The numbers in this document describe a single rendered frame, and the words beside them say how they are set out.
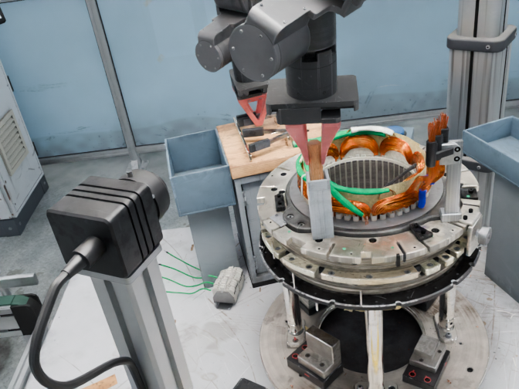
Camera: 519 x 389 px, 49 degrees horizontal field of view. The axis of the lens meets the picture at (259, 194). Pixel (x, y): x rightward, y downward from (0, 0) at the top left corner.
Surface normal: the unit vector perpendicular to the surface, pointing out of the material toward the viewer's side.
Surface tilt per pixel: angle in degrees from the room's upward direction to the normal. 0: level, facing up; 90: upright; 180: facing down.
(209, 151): 90
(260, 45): 92
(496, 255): 90
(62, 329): 0
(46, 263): 0
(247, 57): 92
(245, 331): 0
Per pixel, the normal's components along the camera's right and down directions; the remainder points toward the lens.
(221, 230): 0.20, 0.50
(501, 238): -0.93, 0.29
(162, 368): 0.90, 0.12
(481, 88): -0.58, 0.49
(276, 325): -0.13, -0.84
